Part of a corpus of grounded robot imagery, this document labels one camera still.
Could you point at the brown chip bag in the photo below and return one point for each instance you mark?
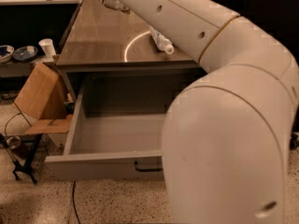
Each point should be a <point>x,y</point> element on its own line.
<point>116,5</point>

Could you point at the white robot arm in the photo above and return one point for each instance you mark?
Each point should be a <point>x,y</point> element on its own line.
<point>225,139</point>

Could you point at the open grey top drawer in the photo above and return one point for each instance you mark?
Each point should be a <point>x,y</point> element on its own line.
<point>117,121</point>

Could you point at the grey drawer cabinet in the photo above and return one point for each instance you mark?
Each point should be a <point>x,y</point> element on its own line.
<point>104,39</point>

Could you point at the clear plastic water bottle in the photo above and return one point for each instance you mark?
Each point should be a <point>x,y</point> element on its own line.
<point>162,43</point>

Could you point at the brown cardboard box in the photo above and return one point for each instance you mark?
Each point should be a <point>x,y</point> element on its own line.
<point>43,97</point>

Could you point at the white paper cup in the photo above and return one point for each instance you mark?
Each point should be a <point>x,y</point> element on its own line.
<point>47,46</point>

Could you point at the blue patterned bowl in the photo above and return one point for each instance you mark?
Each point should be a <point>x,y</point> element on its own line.
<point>25,54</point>

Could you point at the grey side shelf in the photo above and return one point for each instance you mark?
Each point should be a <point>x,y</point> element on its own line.
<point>18,69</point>

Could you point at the black metal stand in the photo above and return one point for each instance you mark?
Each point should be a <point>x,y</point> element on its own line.
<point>21,155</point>

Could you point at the white and blue bowl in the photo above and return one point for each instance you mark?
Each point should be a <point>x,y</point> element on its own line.
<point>6,52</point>

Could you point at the black office chair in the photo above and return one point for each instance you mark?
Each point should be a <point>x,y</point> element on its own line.
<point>274,10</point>

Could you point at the black drawer handle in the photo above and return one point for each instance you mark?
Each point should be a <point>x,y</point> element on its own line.
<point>146,170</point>

